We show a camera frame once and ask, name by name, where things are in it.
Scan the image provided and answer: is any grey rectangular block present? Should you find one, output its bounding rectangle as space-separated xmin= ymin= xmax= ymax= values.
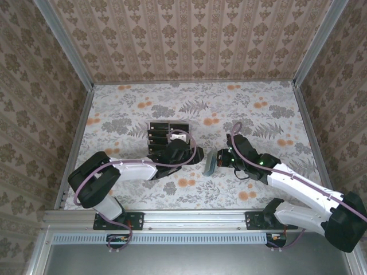
xmin=202 ymin=149 xmax=219 ymax=177

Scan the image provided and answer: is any small black controller board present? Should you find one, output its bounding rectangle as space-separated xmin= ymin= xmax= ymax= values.
xmin=265 ymin=232 xmax=288 ymax=249
xmin=105 ymin=233 xmax=130 ymax=249

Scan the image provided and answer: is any grey metal panel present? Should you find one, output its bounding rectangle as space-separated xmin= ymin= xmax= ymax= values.
xmin=42 ymin=243 xmax=355 ymax=275

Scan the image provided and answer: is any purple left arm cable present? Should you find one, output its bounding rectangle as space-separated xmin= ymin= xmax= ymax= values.
xmin=73 ymin=129 xmax=198 ymax=254

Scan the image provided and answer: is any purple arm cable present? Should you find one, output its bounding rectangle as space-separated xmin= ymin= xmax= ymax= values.
xmin=230 ymin=121 xmax=367 ymax=253
xmin=73 ymin=129 xmax=198 ymax=254

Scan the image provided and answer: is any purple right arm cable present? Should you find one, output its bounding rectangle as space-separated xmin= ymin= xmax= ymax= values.
xmin=230 ymin=121 xmax=367 ymax=253

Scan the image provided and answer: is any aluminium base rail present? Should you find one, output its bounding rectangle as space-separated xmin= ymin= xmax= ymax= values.
xmin=42 ymin=208 xmax=353 ymax=230

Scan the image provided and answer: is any aluminium side rail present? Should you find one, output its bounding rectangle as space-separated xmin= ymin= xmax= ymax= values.
xmin=54 ymin=84 xmax=97 ymax=211
xmin=292 ymin=81 xmax=339 ymax=203

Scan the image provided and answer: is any white slotted cable duct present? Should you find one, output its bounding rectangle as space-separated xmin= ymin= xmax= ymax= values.
xmin=53 ymin=232 xmax=287 ymax=245

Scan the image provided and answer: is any aluminium frame post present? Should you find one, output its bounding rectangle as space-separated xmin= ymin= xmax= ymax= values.
xmin=292 ymin=0 xmax=349 ymax=87
xmin=33 ymin=0 xmax=95 ymax=89

